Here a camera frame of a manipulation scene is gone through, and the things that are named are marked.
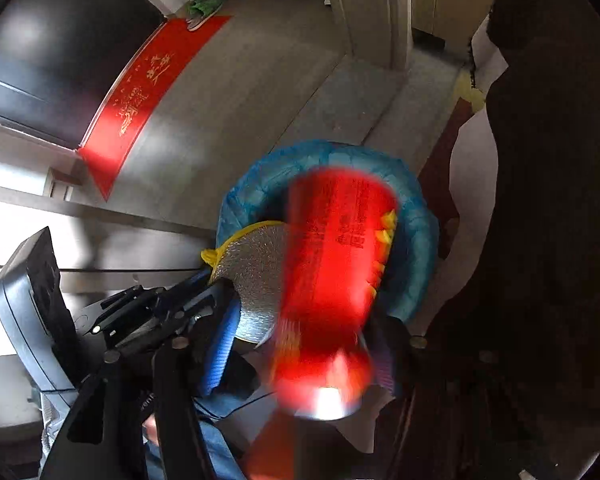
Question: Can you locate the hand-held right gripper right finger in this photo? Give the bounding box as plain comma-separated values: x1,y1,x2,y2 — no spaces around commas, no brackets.
370,332,566,480

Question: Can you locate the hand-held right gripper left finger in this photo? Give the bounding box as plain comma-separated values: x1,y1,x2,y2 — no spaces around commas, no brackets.
40,304,243,480

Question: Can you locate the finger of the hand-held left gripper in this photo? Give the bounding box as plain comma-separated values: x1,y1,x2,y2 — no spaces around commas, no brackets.
100,269,217,315
79,280,236,352

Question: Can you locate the red paper cup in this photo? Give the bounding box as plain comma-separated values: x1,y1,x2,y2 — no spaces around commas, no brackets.
270,165,399,422

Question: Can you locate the white trash bin blue liner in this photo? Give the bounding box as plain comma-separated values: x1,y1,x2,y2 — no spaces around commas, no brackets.
215,139,441,327

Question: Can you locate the person's leg in jeans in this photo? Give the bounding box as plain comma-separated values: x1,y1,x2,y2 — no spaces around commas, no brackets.
144,394,262,480

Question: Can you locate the red doormat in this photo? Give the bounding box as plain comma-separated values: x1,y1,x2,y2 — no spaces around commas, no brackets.
77,15,232,204

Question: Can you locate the dark entrance door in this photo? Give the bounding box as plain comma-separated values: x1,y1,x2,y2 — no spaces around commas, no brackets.
0,0,164,152

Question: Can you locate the white table under cloth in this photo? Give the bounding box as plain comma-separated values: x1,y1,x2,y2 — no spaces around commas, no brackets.
447,10,511,272

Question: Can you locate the brown tablecloth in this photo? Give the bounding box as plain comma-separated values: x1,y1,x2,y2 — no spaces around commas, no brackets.
420,0,600,480

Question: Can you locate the yellow cloth piece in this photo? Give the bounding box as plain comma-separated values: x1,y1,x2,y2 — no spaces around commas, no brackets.
454,71,487,111

